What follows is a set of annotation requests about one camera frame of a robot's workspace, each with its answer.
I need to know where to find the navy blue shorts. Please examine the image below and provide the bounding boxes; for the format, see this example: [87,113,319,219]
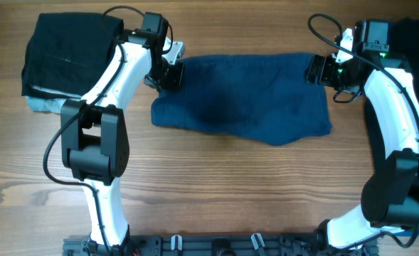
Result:
[151,53,332,146]

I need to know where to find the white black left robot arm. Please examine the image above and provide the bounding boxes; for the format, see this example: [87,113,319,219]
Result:
[60,12,185,255]

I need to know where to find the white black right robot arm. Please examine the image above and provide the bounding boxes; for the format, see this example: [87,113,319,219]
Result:
[305,19,419,255]

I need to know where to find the folded dark green trousers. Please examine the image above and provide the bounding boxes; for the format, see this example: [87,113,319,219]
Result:
[21,12,124,99]

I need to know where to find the folded light grey garment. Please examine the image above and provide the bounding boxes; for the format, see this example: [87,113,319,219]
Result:
[26,96,66,114]

